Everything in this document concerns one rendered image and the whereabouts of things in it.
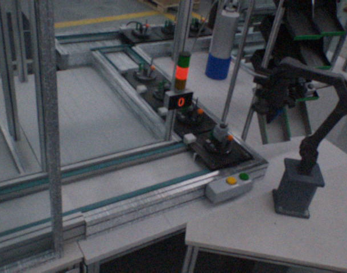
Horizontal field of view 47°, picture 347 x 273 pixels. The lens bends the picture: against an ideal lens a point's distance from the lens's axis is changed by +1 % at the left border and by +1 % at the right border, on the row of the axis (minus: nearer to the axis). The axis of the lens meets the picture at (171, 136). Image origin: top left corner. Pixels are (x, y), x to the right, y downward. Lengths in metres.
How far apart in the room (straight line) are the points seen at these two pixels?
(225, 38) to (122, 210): 1.48
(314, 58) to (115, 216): 1.14
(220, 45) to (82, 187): 1.41
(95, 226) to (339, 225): 1.03
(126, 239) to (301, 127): 1.07
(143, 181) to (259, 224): 0.52
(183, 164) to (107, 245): 0.53
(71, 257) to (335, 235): 1.06
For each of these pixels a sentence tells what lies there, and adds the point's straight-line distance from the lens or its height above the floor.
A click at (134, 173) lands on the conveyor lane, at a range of 1.75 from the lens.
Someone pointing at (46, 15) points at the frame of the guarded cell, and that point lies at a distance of 0.99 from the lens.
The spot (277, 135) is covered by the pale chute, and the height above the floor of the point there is 1.02.
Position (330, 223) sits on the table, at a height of 0.86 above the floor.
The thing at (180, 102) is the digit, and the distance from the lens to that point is 1.72.
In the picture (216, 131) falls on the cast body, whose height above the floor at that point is 1.06.
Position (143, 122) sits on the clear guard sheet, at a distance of 1.76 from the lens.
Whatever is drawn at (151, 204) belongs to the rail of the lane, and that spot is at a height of 0.94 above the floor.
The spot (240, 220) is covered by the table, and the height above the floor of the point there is 0.86.
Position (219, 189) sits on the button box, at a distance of 1.68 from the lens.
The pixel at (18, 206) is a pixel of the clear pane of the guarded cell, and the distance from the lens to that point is 1.29.
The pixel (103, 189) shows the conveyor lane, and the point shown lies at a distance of 1.67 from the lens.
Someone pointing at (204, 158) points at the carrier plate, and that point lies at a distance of 1.81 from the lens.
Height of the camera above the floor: 2.06
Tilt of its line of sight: 35 degrees down
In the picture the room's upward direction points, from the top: 9 degrees clockwise
